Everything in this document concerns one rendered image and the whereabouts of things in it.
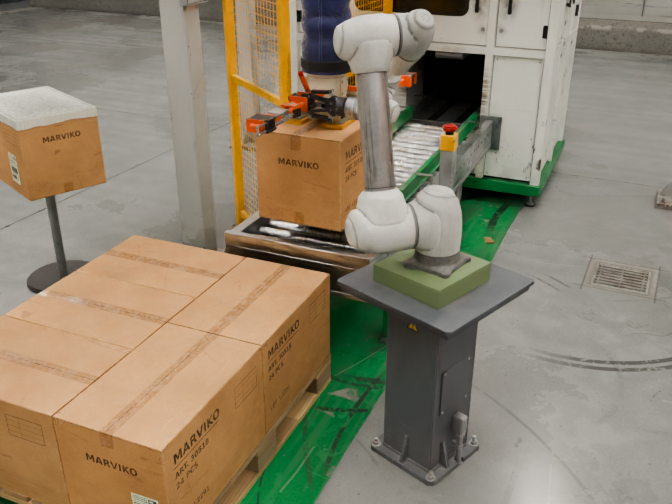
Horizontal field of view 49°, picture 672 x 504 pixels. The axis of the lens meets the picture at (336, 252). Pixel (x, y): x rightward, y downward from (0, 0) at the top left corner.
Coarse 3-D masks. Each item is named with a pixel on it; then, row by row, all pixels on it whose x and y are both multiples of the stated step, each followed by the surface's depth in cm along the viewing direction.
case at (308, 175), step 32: (288, 128) 314; (320, 128) 313; (352, 128) 313; (256, 160) 318; (288, 160) 311; (320, 160) 305; (352, 160) 313; (288, 192) 318; (320, 192) 311; (352, 192) 319; (320, 224) 318
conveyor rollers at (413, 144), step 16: (400, 128) 505; (416, 128) 502; (432, 128) 506; (400, 144) 471; (416, 144) 468; (432, 144) 472; (400, 160) 446; (416, 160) 442; (400, 176) 420; (416, 192) 392; (272, 224) 358; (288, 224) 355; (288, 240) 338; (304, 240) 343; (320, 240) 340; (336, 240) 338
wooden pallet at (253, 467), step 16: (320, 368) 318; (320, 384) 322; (304, 400) 317; (288, 416) 307; (272, 432) 282; (288, 432) 298; (256, 448) 271; (272, 448) 285; (256, 464) 276; (240, 480) 274; (256, 480) 276; (16, 496) 251; (224, 496) 266; (240, 496) 266
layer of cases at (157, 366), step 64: (128, 256) 324; (192, 256) 324; (0, 320) 276; (64, 320) 276; (128, 320) 276; (192, 320) 276; (256, 320) 276; (320, 320) 309; (0, 384) 240; (64, 384) 240; (128, 384) 240; (192, 384) 240; (256, 384) 262; (0, 448) 244; (64, 448) 229; (128, 448) 216; (192, 448) 228
